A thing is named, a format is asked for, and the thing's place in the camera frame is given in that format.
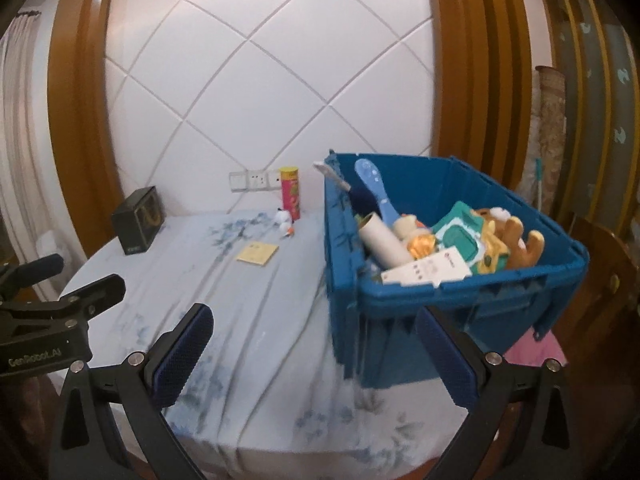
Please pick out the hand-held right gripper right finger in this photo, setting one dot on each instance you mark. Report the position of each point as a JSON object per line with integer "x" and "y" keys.
{"x": 445, "y": 360}

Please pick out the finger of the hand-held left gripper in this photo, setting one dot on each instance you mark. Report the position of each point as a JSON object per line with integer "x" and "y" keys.
{"x": 95, "y": 292}
{"x": 35, "y": 270}

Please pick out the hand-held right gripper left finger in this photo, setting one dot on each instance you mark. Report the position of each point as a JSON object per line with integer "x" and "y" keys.
{"x": 182, "y": 355}

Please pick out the blue plastic crate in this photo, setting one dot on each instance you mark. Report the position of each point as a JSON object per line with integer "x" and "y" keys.
{"x": 390, "y": 300}

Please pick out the yellow toy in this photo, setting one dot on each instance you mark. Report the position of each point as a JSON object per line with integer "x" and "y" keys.
{"x": 420, "y": 246}

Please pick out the teal wipes pack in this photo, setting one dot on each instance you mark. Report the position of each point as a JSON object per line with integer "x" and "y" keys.
{"x": 460, "y": 242}

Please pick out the brown bear plush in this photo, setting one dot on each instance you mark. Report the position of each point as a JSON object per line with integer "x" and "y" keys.
{"x": 520, "y": 245}

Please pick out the floral blue tablecloth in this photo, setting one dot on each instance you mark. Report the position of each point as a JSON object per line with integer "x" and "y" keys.
{"x": 250, "y": 320}

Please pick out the black box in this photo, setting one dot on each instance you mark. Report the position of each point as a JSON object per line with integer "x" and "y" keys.
{"x": 132, "y": 225}

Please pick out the pink cloth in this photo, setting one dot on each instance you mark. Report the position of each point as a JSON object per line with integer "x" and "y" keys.
{"x": 535, "y": 350}

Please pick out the white paper card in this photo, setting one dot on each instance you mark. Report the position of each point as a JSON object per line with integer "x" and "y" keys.
{"x": 425, "y": 270}

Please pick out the yellow note pad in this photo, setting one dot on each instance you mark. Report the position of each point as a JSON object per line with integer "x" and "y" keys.
{"x": 257, "y": 254}

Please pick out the white curtain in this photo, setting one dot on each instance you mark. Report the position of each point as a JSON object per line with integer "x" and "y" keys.
{"x": 20, "y": 135}

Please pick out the small white toy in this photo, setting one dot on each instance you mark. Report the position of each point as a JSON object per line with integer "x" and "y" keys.
{"x": 283, "y": 219}

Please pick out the blue boomerang toy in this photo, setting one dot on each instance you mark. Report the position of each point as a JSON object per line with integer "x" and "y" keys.
{"x": 380, "y": 195}

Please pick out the dark blue plush toy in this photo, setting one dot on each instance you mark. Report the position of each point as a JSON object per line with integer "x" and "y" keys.
{"x": 364, "y": 200}

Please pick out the wooden chair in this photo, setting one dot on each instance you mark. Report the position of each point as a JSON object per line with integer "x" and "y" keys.
{"x": 610, "y": 280}

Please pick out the pink yellow chips can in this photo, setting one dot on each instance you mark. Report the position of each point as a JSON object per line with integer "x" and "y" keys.
{"x": 291, "y": 195}

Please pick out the rolled carpet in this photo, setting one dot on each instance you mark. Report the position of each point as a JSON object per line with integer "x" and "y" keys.
{"x": 547, "y": 135}

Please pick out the wooden framed patterned door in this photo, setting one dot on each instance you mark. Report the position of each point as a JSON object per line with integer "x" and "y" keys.
{"x": 595, "y": 85}

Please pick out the white wall socket panel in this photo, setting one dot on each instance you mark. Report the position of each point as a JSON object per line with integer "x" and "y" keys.
{"x": 255, "y": 180}

